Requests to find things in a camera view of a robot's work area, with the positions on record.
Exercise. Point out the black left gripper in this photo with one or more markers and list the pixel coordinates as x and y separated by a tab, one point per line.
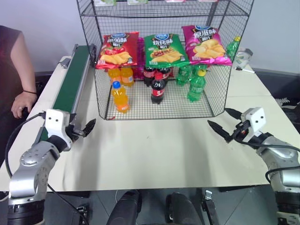
75	134

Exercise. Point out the person in maroon shirt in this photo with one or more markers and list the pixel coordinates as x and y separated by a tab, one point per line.
11	65

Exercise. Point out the magenta potato chips bag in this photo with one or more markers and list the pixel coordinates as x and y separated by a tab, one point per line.
141	54
206	44

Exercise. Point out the cola bottle red label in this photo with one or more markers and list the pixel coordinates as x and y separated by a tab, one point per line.
148	76
158	90
165	72

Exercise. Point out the white marker pen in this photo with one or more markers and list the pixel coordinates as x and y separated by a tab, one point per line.
245	70

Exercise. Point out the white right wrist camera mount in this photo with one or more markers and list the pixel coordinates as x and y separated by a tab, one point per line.
255	118

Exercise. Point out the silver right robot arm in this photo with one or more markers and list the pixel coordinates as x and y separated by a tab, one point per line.
281	159

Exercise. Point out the person's bare hand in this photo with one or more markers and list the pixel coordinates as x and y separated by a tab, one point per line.
23	103

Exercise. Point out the green potato chips bag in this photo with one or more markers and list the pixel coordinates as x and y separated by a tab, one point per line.
164	51

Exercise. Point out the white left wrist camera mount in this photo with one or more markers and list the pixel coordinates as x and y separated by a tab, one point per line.
56	124

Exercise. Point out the green conveyor belt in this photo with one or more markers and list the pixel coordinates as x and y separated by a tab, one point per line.
70	84

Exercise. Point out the orange soda bottle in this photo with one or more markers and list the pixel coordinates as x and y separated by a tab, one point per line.
114	75
120	98
127	77

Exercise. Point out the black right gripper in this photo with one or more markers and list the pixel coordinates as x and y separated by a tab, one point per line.
241	132

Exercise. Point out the pink snack packet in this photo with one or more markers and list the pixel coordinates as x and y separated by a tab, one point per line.
174	1

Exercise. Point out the green soda bottle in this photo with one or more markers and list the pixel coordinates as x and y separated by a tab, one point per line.
196	87
199	67
182	76
233	48

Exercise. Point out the black wrist band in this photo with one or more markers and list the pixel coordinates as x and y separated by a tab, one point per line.
30	92

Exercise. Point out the red potato chips bag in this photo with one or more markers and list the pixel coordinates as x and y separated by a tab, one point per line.
117	52

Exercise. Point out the green snack packet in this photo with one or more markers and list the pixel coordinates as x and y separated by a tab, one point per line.
106	2

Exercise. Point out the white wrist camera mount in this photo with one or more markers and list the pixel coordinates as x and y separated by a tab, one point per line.
56	124
255	118

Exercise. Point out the dark rounded shape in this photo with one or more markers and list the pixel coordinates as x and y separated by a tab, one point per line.
125	208
184	209

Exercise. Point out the white teal tape dispenser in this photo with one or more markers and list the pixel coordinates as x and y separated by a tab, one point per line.
243	57

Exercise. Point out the black table clamp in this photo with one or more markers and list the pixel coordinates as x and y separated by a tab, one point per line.
209	207

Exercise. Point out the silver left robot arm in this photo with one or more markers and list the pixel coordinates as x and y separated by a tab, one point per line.
35	161

